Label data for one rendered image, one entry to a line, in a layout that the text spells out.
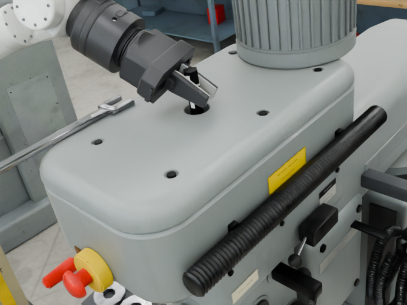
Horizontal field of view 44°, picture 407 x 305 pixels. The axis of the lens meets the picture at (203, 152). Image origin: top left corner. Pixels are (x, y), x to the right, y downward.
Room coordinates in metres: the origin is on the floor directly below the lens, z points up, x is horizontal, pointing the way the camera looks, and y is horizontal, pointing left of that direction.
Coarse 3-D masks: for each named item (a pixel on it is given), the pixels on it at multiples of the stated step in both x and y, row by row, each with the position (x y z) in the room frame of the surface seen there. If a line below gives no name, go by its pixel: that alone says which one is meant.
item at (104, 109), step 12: (120, 96) 0.71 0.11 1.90; (108, 108) 0.67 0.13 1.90; (120, 108) 0.67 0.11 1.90; (84, 120) 0.65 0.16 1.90; (96, 120) 0.65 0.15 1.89; (60, 132) 0.63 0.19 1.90; (72, 132) 0.63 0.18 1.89; (36, 144) 0.60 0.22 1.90; (48, 144) 0.60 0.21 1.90; (12, 156) 0.58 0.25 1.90; (24, 156) 0.58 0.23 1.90; (0, 168) 0.55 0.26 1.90
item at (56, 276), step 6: (72, 258) 0.57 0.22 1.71; (60, 264) 0.56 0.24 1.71; (66, 264) 0.56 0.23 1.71; (72, 264) 0.56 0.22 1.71; (54, 270) 0.55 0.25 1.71; (60, 270) 0.55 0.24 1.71; (66, 270) 0.55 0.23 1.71; (72, 270) 0.56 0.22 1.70; (48, 276) 0.54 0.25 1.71; (54, 276) 0.54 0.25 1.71; (60, 276) 0.55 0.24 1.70; (42, 282) 0.54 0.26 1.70; (48, 282) 0.53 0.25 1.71; (54, 282) 0.54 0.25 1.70
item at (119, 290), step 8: (112, 288) 1.01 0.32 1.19; (120, 288) 1.00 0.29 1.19; (88, 296) 1.01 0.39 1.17; (96, 296) 0.99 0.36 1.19; (104, 296) 1.00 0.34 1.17; (112, 296) 0.99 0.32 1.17; (120, 296) 0.97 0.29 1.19; (128, 296) 0.98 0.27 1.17; (136, 296) 0.96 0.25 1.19; (88, 304) 0.98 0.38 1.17; (96, 304) 0.96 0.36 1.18; (104, 304) 0.95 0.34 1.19; (112, 304) 0.95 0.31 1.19; (120, 304) 0.96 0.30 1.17; (128, 304) 0.94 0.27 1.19; (136, 304) 0.94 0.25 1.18; (144, 304) 0.93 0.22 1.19; (152, 304) 0.94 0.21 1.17; (160, 304) 0.93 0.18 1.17
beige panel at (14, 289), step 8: (0, 248) 1.97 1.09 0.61; (0, 256) 1.96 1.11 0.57; (0, 264) 1.95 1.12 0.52; (8, 264) 1.97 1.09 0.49; (0, 272) 1.93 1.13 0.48; (8, 272) 1.96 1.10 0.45; (0, 280) 1.92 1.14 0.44; (8, 280) 1.95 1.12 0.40; (16, 280) 1.97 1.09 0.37; (0, 288) 1.91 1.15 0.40; (8, 288) 1.94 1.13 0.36; (16, 288) 1.96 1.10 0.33; (0, 296) 1.90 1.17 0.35; (8, 296) 1.92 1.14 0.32; (16, 296) 1.95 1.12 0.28; (24, 296) 1.97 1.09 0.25; (0, 304) 1.89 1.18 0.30; (8, 304) 1.91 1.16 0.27; (16, 304) 1.93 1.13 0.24; (24, 304) 1.96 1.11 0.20; (32, 304) 2.11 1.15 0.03
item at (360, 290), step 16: (400, 160) 0.87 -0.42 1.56; (400, 176) 0.85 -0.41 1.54; (368, 192) 0.83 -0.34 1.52; (368, 208) 0.83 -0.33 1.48; (384, 208) 0.80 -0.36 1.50; (400, 208) 0.77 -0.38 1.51; (368, 224) 0.82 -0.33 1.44; (384, 224) 0.79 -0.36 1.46; (400, 224) 0.77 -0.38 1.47; (368, 240) 0.82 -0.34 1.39; (368, 256) 0.82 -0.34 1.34; (384, 256) 0.79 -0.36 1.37; (352, 304) 0.85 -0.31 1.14; (368, 304) 0.81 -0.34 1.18
